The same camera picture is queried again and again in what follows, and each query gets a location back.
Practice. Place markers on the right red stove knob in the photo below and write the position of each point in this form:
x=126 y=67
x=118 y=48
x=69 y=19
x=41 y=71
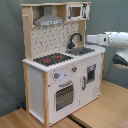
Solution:
x=74 y=69

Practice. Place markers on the red stove knob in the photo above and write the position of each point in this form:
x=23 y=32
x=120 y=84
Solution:
x=74 y=69
x=56 y=75

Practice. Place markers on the toy oven door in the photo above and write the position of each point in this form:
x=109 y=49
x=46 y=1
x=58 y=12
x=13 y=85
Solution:
x=64 y=96

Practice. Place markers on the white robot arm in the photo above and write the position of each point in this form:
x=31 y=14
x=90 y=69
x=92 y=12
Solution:
x=114 y=39

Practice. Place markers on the wooden toy kitchen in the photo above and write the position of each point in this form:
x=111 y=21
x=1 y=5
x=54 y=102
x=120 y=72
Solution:
x=40 y=84

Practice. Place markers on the toy microwave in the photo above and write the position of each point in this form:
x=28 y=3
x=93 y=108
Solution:
x=77 y=11

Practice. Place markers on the grey range hood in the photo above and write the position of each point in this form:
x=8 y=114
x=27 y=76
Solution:
x=48 y=18

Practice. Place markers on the grey cabinet door handle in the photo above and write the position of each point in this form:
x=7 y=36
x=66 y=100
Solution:
x=84 y=83

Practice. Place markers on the grey water dispenser panel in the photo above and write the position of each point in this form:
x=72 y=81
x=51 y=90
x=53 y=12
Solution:
x=91 y=73

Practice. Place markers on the grey fabric backdrop curtain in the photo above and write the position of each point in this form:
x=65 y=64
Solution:
x=105 y=15

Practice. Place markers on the black toy stovetop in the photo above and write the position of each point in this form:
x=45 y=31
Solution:
x=52 y=59

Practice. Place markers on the grey toy sink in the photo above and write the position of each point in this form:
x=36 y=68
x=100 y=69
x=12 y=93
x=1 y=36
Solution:
x=79 y=51

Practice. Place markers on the black toy faucet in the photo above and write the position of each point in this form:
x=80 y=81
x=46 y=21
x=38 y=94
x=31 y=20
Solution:
x=73 y=40

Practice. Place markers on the left red stove knob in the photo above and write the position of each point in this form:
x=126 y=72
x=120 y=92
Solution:
x=56 y=75

